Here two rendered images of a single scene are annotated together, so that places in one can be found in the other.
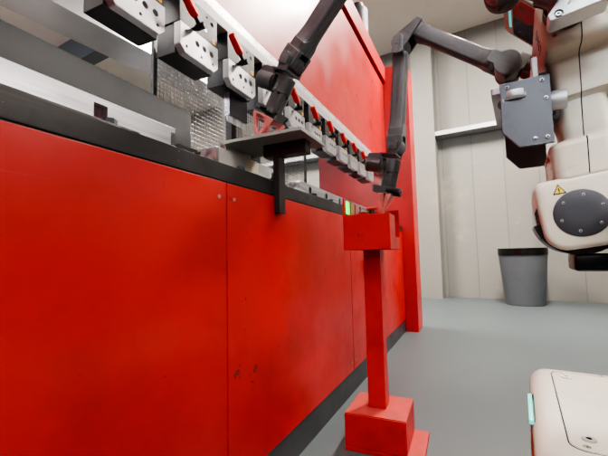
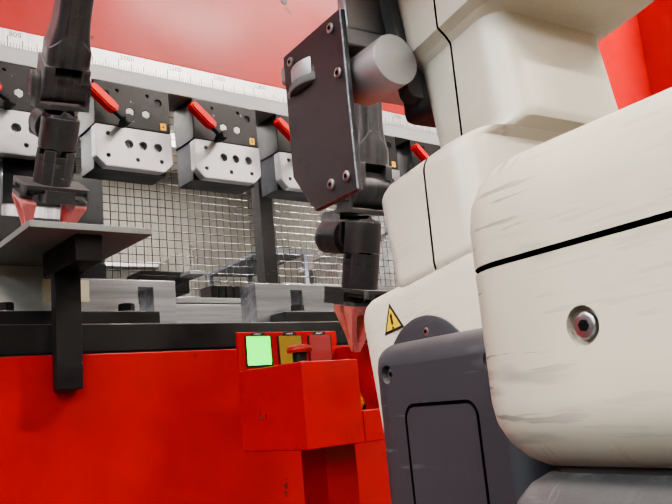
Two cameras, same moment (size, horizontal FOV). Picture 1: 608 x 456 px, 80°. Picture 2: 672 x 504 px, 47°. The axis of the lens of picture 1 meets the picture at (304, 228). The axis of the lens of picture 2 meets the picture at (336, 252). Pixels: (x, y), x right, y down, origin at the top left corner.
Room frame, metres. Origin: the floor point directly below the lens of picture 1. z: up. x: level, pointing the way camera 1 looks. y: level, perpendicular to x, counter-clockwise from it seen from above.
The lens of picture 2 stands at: (0.24, -0.80, 0.72)
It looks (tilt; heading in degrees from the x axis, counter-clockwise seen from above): 11 degrees up; 26
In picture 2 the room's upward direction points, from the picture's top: 5 degrees counter-clockwise
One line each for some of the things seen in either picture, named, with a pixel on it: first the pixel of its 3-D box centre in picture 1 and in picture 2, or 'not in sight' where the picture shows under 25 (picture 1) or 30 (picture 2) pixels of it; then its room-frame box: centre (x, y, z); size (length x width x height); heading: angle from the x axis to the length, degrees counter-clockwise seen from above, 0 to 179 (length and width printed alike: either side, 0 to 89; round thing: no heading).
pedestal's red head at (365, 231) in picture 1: (372, 224); (322, 383); (1.30, -0.25, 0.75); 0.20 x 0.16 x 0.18; 157
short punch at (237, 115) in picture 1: (236, 111); (31, 190); (1.17, 0.22, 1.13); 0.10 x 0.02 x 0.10; 155
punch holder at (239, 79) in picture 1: (232, 71); (16, 117); (1.15, 0.23, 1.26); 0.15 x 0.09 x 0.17; 155
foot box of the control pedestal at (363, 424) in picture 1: (388, 423); not in sight; (1.29, -0.28, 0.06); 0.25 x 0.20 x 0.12; 67
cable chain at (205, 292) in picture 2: not in sight; (276, 295); (2.04, 0.25, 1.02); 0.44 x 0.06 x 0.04; 155
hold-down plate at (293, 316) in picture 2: not in sight; (337, 319); (1.69, -0.09, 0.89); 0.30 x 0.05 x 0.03; 155
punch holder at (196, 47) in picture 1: (188, 38); not in sight; (0.96, 0.31, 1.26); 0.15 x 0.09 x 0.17; 155
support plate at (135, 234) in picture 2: (275, 144); (62, 247); (1.11, 0.08, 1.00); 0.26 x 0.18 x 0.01; 65
